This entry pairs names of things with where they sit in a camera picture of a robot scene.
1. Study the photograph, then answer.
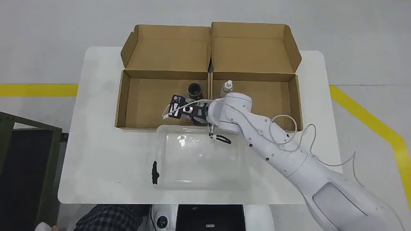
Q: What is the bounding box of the dark green rack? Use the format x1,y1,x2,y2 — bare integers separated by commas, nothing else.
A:
0,111,64,231

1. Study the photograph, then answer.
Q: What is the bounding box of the person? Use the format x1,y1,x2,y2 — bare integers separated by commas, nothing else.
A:
34,203,151,231

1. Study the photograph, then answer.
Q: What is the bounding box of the robot body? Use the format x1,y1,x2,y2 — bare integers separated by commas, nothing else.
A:
150,203,275,231

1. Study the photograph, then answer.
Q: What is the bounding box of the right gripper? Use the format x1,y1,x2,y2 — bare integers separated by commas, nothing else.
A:
183,101,210,125

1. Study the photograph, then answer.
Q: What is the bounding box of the small spray bottle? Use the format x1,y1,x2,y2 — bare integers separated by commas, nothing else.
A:
220,80,234,99

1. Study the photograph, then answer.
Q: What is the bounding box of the deep clear plastic tray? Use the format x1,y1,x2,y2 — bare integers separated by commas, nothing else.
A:
153,124,258,191

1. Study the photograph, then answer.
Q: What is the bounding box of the small black part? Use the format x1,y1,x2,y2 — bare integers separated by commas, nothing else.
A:
151,160,161,185

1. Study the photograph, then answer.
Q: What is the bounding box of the thin white cable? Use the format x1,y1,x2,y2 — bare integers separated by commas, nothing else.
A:
268,114,365,188

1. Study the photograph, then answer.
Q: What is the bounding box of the shallow cardboard box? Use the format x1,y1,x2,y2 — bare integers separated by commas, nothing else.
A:
114,24,213,132
208,21,304,132

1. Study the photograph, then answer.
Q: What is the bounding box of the black cable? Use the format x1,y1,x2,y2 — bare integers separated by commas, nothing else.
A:
209,132,232,145

